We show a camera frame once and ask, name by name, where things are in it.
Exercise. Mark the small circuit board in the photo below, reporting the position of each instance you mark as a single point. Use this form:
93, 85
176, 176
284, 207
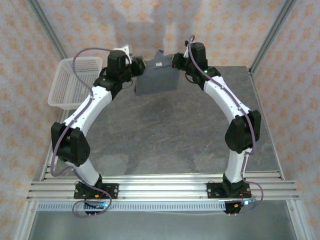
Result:
246, 202
98, 205

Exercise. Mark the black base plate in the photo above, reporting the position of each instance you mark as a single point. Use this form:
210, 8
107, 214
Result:
112, 191
212, 191

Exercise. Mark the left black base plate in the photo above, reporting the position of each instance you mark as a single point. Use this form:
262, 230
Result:
112, 191

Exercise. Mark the right small circuit board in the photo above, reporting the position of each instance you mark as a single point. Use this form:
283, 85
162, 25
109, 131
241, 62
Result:
246, 202

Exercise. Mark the frame rail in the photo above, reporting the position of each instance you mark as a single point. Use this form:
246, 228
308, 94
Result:
300, 222
25, 222

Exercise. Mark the left lower frame rail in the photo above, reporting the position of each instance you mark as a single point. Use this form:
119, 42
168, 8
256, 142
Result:
25, 222

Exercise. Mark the right aluminium frame post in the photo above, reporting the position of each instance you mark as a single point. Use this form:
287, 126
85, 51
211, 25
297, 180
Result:
272, 32

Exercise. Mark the right aluminium table rail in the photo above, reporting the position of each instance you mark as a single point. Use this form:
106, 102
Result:
255, 86

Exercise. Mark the white perforated plastic basket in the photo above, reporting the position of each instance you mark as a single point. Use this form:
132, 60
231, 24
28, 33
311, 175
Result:
65, 85

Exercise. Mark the left small circuit board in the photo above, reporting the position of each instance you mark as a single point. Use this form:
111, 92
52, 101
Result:
98, 205

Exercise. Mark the grey t-shirt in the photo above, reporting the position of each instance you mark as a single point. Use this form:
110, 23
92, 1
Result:
157, 80

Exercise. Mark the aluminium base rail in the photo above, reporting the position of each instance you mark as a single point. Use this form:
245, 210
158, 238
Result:
162, 190

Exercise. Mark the aluminium frame post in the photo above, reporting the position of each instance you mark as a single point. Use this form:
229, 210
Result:
47, 27
272, 32

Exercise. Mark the right lower frame rail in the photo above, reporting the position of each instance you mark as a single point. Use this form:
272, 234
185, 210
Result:
300, 222

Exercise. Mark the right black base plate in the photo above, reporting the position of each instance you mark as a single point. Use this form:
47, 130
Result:
212, 191

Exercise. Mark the left aluminium frame post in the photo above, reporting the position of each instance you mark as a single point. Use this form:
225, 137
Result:
47, 27

